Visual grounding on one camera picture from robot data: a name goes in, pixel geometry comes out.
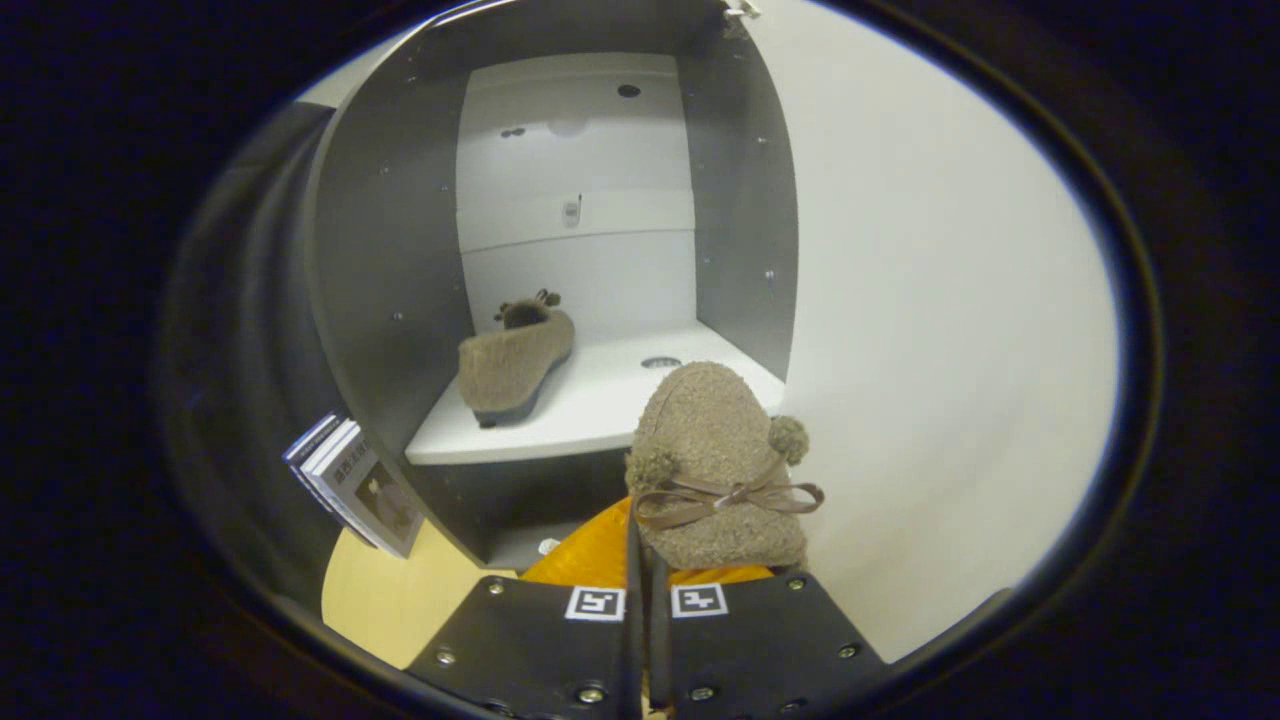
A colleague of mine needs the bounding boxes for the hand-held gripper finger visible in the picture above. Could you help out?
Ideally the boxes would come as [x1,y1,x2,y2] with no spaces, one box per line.
[648,560,891,719]
[405,495,643,720]

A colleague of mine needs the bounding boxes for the brown fluffy shoe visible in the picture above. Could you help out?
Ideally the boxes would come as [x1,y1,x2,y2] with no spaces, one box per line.
[625,362,826,573]
[457,290,577,429]

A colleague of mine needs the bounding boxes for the white shoe cabinet door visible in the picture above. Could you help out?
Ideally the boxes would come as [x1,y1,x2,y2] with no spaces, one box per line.
[740,0,1121,666]

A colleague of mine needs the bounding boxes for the dark grey shoe cabinet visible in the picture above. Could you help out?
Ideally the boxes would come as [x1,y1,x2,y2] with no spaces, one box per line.
[300,0,801,571]

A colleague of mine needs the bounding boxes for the grey cover book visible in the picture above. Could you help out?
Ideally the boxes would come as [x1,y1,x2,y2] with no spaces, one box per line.
[318,430,426,559]

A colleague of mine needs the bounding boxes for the black backdrop cloth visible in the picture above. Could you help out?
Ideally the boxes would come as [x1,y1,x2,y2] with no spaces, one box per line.
[160,100,401,621]

